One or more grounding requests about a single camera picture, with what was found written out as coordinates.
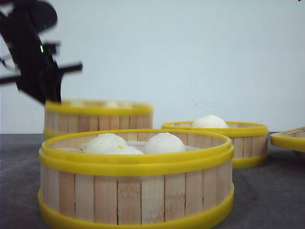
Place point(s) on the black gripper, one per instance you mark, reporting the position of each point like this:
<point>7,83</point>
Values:
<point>40,77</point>

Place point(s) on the single white steamed bun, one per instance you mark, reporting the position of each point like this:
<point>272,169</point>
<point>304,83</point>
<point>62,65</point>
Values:
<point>210,121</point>

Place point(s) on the right front steamed bun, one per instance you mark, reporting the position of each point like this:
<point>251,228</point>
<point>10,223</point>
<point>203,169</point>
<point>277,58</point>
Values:
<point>164,143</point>

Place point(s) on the left front steamed bun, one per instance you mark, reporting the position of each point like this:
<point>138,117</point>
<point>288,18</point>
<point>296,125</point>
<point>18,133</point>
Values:
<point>103,142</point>

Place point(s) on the low front steamed bun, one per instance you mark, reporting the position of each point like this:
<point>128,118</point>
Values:
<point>122,150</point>

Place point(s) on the front bamboo steamer basket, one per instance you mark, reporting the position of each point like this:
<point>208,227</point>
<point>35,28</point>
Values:
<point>186,190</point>

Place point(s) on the woven bamboo steamer lid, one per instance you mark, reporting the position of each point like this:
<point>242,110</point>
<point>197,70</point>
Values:
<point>292,139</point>

